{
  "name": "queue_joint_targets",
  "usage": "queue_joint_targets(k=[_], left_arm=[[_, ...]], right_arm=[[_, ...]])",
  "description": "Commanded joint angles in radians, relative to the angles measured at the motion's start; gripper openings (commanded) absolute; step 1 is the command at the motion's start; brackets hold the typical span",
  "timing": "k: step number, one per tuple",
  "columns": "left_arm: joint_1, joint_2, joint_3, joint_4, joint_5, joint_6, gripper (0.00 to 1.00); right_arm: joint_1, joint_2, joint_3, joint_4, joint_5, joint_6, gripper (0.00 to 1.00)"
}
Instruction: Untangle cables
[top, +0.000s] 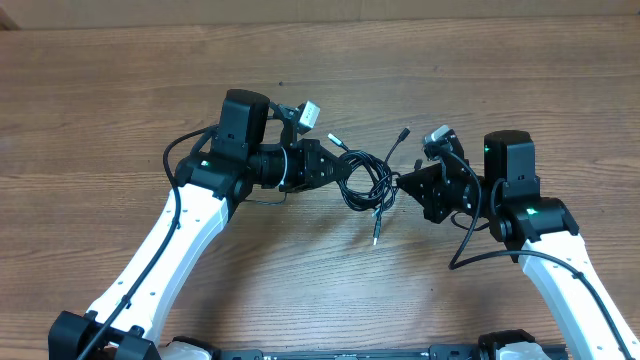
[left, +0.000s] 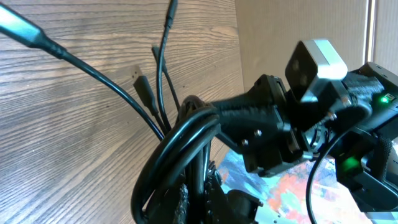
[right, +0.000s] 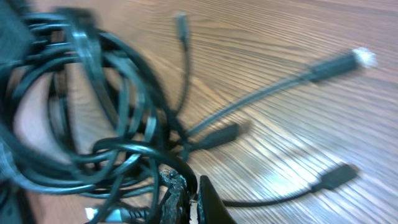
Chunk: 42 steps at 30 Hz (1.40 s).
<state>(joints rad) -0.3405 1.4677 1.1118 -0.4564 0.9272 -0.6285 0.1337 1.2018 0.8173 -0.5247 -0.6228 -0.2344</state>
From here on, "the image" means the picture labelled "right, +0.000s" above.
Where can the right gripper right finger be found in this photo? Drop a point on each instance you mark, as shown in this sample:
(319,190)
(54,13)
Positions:
(210,208)

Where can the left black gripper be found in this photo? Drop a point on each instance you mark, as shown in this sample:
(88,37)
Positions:
(16,38)

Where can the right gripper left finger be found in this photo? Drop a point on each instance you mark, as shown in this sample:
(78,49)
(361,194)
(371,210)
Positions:
(176,203)

